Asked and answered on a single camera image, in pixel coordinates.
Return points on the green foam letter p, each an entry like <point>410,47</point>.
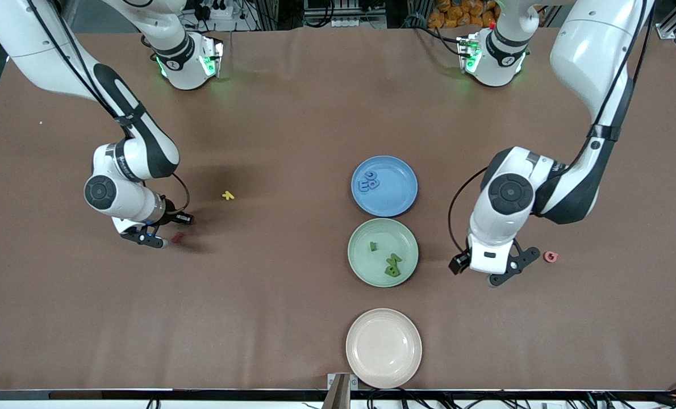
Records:
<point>392,271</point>

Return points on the blue foam letter a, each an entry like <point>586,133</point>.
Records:
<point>376,183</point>

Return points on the blue foam letter m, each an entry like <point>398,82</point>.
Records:
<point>365,187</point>

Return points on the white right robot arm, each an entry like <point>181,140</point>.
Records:
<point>139,153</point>

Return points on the red foam letter G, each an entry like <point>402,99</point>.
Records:
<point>547,257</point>

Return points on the red letter J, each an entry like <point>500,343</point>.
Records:
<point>178,238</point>

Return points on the yellow foam letter k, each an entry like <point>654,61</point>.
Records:
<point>228,195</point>

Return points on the blue plate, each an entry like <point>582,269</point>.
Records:
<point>395,196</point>

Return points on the green plate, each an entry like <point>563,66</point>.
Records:
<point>366,267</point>

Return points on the beige plate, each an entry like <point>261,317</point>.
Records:
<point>383,348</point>

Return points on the brown table cover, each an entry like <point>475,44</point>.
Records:
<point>315,113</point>

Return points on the white power strip black plugs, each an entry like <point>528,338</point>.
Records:
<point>218,14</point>

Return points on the orange packets pile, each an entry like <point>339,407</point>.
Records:
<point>457,14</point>

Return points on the long white power strip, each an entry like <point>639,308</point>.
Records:
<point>349,23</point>

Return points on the black table edge rail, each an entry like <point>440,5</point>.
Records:
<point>145,394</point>

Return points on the metal table bracket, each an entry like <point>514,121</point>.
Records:
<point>341,392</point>

